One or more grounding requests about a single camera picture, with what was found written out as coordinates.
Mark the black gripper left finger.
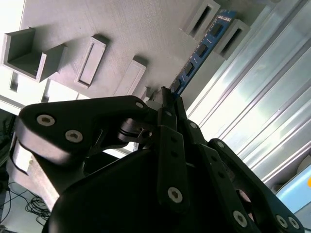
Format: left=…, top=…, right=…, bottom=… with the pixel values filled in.
left=15, top=86, right=190, bottom=214

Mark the blue RAM stick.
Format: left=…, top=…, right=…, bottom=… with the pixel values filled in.
left=170, top=9, right=238, bottom=98

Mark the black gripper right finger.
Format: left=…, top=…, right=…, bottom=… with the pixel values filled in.
left=175, top=96, right=306, bottom=233

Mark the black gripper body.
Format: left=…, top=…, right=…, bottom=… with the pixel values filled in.
left=43, top=148, right=246, bottom=233

